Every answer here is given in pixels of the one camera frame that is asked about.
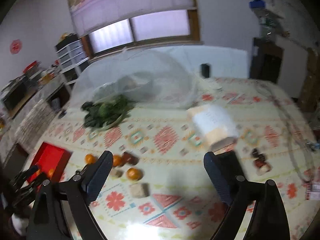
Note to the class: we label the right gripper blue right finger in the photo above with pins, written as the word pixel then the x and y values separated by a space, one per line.
pixel 223 186

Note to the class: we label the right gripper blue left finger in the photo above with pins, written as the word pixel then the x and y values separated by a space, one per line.
pixel 95 175

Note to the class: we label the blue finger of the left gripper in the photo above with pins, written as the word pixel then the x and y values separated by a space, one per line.
pixel 24 175

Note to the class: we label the small orange mandarin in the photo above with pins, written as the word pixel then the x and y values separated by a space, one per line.
pixel 90 159

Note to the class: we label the dark round plum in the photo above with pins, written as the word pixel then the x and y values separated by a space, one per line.
pixel 255 153

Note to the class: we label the glossy red jujube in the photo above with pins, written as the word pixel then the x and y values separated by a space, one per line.
pixel 129 158

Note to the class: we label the small white cake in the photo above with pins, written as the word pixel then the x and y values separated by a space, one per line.
pixel 263 170

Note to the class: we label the large orange mandarin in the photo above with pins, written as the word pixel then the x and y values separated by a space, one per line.
pixel 134 174

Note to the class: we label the large white cake piece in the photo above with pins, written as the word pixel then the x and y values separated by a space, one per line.
pixel 139 190

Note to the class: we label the black smartphone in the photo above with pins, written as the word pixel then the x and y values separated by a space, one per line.
pixel 230 165

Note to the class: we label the red tray box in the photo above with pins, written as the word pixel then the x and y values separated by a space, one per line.
pixel 51 160

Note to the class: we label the Face tissue pack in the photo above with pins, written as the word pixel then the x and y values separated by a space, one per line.
pixel 216 127

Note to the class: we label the patterned tablecloth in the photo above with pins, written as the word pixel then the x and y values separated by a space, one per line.
pixel 183 203

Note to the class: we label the plate of spinach leaves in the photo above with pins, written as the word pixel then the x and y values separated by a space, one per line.
pixel 106 114

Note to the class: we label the microwave oven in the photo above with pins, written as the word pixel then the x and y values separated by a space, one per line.
pixel 13 93

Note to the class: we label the grey bowl under cover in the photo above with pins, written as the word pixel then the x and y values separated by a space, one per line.
pixel 136 83

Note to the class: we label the black box on cabinet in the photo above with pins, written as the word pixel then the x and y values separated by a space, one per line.
pixel 205 70

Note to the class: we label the white mesh food cover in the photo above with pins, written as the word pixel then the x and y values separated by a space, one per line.
pixel 173 86

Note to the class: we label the white drawer unit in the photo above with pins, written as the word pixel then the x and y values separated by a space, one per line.
pixel 71 57

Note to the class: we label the water bottle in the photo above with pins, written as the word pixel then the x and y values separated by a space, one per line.
pixel 266 19

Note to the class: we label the red paper wall decoration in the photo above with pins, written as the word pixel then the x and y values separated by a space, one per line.
pixel 15 46

